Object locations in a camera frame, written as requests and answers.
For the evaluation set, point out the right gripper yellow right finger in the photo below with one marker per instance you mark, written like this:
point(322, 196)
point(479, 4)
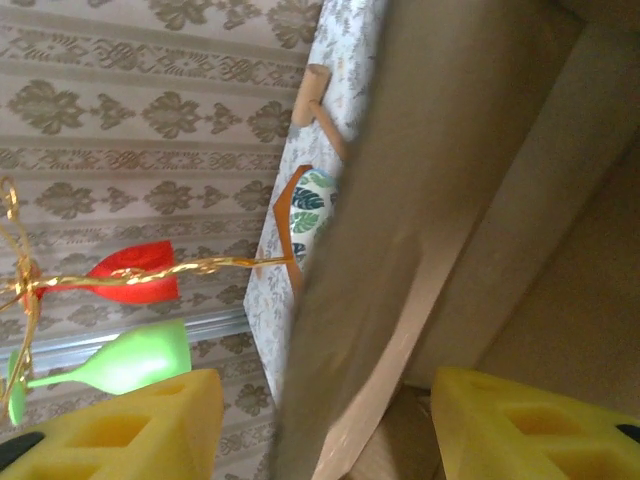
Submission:
point(525, 435)

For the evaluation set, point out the brown cardboard paper box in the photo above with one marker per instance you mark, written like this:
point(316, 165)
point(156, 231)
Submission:
point(475, 200)

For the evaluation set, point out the leaf pattern ceramic bowl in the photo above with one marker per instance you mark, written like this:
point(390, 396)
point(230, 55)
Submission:
point(312, 210)

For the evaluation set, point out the small wooden mallet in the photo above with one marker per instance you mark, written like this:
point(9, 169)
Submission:
point(312, 90)

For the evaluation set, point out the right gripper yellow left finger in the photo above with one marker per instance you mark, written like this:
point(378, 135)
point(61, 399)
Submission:
point(125, 435)

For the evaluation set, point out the red plastic wine glass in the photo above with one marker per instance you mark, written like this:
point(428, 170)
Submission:
point(145, 275)

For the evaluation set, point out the floral printed tablecloth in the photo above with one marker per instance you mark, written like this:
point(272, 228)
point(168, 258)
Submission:
point(345, 45)

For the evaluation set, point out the green plastic wine glass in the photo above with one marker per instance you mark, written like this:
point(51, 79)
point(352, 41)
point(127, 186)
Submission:
point(140, 360)

